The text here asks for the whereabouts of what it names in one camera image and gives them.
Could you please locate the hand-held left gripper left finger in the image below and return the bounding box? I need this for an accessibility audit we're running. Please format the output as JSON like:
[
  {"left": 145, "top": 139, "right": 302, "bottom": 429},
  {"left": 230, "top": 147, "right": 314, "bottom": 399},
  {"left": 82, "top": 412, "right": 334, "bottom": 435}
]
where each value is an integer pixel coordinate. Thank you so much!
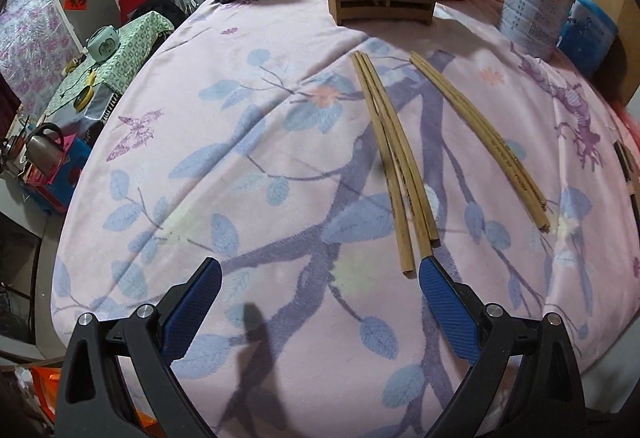
[{"left": 57, "top": 257, "right": 223, "bottom": 438}]

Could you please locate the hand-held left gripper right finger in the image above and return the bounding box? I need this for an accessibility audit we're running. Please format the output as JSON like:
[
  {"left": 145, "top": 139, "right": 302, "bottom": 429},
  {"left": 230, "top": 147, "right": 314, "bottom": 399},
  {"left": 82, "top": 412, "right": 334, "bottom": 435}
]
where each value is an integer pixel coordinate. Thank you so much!
[{"left": 419, "top": 255, "right": 586, "bottom": 438}]

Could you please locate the wooden chopstick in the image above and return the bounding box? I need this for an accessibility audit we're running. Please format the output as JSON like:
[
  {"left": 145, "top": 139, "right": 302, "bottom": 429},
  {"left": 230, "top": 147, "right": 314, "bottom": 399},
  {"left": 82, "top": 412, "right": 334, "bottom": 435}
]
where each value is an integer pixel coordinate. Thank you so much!
[
  {"left": 356, "top": 51, "right": 433, "bottom": 261},
  {"left": 414, "top": 51, "right": 552, "bottom": 228},
  {"left": 409, "top": 53, "right": 547, "bottom": 233},
  {"left": 363, "top": 52, "right": 442, "bottom": 249},
  {"left": 350, "top": 51, "right": 416, "bottom": 279}
]

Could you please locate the pink floral blanket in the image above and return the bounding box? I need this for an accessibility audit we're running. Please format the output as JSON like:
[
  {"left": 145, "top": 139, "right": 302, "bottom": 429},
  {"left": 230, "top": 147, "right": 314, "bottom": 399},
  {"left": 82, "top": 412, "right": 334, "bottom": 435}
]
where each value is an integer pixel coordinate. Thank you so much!
[{"left": 50, "top": 0, "right": 640, "bottom": 438}]

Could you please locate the orange packet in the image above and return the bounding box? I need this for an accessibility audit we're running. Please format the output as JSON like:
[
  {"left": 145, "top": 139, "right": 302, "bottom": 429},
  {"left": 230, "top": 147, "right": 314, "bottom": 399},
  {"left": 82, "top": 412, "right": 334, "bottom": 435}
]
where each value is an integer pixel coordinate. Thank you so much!
[{"left": 29, "top": 364, "right": 69, "bottom": 427}]

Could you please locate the steel kettle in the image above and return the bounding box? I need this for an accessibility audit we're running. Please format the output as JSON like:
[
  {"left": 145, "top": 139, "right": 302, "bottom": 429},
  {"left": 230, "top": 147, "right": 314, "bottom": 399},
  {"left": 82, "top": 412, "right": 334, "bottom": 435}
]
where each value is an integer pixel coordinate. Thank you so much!
[{"left": 24, "top": 122, "right": 67, "bottom": 175}]

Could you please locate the green floral tablecloth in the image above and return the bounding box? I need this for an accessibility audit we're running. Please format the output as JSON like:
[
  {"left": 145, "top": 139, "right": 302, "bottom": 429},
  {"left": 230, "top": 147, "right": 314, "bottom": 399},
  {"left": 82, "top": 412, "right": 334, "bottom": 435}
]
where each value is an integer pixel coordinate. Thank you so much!
[{"left": 50, "top": 13, "right": 176, "bottom": 119}]

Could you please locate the green rice cooker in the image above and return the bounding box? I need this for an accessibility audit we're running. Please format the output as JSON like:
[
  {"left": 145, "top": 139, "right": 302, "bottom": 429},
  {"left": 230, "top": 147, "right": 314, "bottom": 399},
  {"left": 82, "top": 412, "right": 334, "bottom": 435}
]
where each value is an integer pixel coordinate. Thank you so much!
[{"left": 86, "top": 26, "right": 121, "bottom": 62}]

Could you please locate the maroon cloth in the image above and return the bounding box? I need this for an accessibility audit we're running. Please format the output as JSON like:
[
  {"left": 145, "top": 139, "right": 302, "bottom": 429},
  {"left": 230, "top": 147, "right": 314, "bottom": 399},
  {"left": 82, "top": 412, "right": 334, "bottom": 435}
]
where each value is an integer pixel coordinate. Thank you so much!
[{"left": 0, "top": 77, "right": 22, "bottom": 119}]

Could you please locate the black jacket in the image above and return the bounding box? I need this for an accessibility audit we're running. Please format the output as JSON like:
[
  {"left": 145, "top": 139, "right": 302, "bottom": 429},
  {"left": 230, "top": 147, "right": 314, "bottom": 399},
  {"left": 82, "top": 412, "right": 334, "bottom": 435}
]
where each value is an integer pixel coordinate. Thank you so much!
[{"left": 129, "top": 0, "right": 189, "bottom": 32}]

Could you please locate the gold-lidded milk powder tin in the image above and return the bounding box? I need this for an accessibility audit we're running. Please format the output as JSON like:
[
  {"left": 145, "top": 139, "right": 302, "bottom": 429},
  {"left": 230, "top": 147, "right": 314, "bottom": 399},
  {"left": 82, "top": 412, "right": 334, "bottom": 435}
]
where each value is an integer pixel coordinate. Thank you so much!
[{"left": 499, "top": 0, "right": 577, "bottom": 62}]

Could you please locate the blue-lidded canister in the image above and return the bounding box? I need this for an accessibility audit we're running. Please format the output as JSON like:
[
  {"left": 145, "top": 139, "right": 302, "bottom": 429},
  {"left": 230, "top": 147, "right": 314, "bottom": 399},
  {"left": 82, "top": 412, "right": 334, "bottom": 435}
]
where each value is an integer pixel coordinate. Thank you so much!
[{"left": 556, "top": 0, "right": 619, "bottom": 75}]

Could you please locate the pink floral curtain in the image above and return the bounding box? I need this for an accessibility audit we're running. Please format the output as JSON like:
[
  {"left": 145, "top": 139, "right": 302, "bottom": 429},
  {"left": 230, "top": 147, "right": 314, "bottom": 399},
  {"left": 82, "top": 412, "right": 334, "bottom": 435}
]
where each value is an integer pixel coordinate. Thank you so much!
[{"left": 0, "top": 0, "right": 77, "bottom": 105}]

